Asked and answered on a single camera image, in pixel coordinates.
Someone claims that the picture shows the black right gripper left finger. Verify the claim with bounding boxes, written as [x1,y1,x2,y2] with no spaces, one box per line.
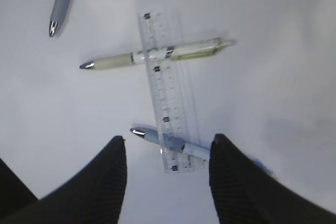
[1,136,127,223]

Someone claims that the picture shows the grey grip ballpoint pen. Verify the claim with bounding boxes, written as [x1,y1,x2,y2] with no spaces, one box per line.
[49,0,71,37]

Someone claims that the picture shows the blue grip ballpoint pen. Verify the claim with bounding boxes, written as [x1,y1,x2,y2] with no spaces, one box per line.
[130,123,274,176]

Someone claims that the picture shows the cream grip ballpoint pen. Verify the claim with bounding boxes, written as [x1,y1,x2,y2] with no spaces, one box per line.
[79,37,236,70]

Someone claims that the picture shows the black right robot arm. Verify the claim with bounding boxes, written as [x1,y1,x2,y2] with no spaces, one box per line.
[1,134,335,223]

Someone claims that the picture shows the clear plastic ruler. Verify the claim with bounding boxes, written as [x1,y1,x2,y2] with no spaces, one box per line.
[138,10,206,173]

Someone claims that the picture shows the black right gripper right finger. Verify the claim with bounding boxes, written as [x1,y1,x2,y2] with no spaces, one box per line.
[209,134,335,223]

